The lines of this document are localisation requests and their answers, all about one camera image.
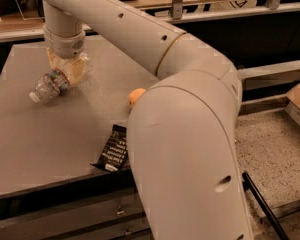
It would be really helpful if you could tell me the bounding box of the black metal bar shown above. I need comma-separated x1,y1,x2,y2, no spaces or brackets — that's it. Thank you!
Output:
242,172,290,240

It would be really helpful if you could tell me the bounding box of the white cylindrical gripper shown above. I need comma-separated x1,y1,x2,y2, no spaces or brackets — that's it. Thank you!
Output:
43,24,85,86

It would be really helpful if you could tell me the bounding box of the orange fruit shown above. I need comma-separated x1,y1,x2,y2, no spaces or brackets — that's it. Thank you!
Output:
128,88,146,107

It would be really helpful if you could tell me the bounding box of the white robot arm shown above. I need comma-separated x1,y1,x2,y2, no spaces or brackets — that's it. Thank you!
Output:
43,0,254,240

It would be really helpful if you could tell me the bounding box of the black rxbar chocolate wrapper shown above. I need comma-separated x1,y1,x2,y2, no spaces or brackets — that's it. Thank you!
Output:
92,124,128,172

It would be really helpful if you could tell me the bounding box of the grey metal railing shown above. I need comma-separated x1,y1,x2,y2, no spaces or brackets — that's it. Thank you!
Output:
0,0,300,45

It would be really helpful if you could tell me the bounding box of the clear plastic water bottle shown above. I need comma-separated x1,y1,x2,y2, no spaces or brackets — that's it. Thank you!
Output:
28,52,94,103

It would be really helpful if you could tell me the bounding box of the grey drawer cabinet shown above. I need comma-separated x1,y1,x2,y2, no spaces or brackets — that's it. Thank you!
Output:
0,35,157,240

